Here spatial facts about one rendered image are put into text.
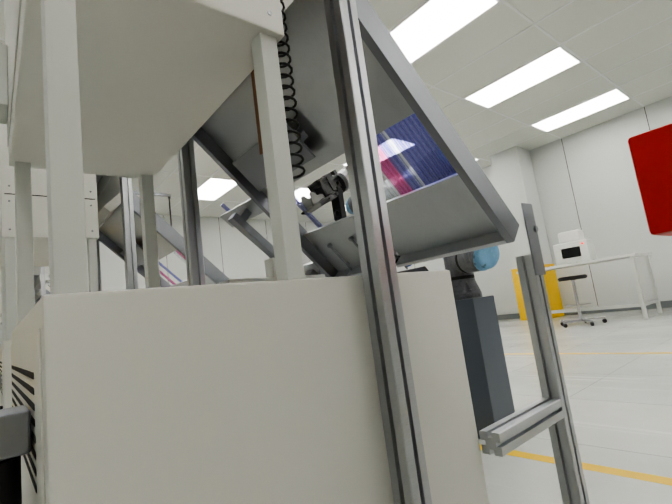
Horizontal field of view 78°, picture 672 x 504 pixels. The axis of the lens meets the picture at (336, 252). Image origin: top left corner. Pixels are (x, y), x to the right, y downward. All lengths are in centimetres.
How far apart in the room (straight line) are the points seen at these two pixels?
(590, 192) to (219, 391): 775
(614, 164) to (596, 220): 91
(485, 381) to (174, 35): 154
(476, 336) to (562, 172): 665
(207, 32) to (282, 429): 57
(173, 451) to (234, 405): 8
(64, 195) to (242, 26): 36
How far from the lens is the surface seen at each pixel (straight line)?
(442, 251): 118
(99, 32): 74
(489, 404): 181
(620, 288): 790
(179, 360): 50
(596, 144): 815
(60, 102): 55
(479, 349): 178
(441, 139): 94
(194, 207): 131
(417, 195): 111
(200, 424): 51
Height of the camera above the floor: 57
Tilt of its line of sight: 8 degrees up
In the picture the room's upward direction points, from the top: 8 degrees counter-clockwise
